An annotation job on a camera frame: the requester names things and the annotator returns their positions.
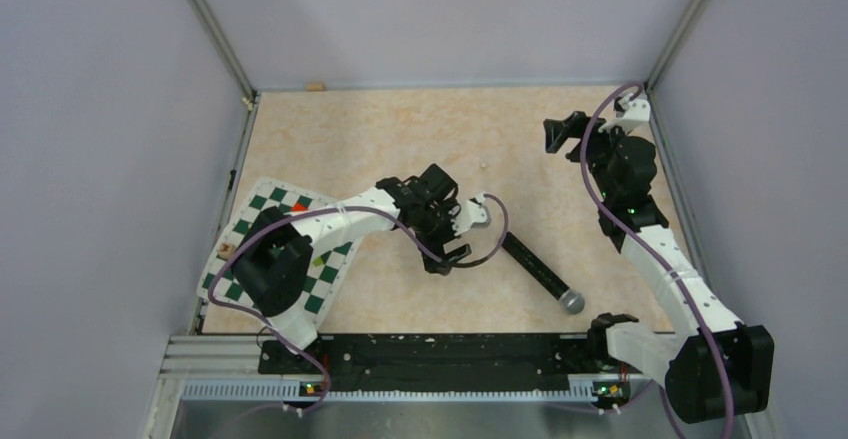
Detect green white chessboard mat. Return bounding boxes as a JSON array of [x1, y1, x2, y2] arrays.
[[196, 177, 374, 330]]

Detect small wooden cork piece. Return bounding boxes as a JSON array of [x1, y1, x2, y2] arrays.
[[304, 82, 326, 92]]

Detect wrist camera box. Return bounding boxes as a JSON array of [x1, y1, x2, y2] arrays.
[[599, 93, 651, 135], [451, 194, 491, 237]]

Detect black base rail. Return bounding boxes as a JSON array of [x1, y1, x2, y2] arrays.
[[257, 333, 644, 402]]

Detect brown wooden chess piece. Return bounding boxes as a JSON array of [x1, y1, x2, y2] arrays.
[[218, 243, 237, 258]]

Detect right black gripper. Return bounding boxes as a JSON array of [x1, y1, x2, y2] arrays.
[[545, 111, 635, 200]]

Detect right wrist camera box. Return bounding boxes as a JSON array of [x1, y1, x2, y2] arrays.
[[599, 93, 651, 135]]

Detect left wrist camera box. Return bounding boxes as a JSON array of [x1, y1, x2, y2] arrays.
[[451, 194, 491, 237]]

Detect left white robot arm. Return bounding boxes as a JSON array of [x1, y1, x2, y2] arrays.
[[230, 164, 490, 373]]

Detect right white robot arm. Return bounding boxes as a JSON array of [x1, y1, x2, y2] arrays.
[[543, 111, 775, 424]]

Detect black microphone grey head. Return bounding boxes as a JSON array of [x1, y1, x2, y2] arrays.
[[502, 232, 585, 315]]

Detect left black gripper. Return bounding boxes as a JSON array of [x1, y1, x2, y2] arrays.
[[413, 197, 471, 274]]

